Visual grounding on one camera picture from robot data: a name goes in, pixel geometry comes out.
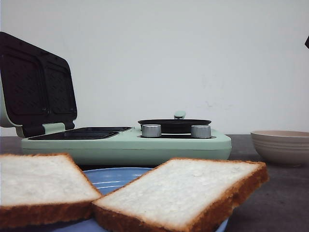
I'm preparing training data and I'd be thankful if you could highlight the black round frying pan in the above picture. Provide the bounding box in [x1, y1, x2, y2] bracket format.
[138, 111, 211, 134]

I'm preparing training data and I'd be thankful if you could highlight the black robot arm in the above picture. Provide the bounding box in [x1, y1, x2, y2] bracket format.
[305, 37, 309, 48]

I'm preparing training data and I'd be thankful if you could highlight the beige ribbed bowl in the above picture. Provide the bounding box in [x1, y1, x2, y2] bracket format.
[251, 130, 309, 167]

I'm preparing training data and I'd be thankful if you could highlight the silver left control knob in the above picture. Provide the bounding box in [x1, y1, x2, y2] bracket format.
[141, 124, 162, 138]

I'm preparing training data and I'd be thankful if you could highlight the blue round plate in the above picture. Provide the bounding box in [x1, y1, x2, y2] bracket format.
[24, 167, 228, 232]

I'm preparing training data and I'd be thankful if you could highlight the silver control knob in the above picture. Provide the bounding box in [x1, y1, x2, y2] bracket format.
[191, 125, 211, 139]
[141, 124, 162, 138]

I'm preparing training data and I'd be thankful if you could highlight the mint green sandwich maker lid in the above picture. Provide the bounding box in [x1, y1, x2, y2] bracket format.
[0, 32, 77, 138]

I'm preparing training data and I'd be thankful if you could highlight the white bread slice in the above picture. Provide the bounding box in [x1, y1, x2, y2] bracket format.
[0, 153, 102, 230]
[93, 158, 269, 232]

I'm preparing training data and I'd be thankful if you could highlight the mint green breakfast maker base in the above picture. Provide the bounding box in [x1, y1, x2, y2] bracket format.
[21, 127, 232, 166]

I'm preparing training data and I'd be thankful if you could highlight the silver right control knob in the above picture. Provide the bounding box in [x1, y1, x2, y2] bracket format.
[191, 125, 211, 139]

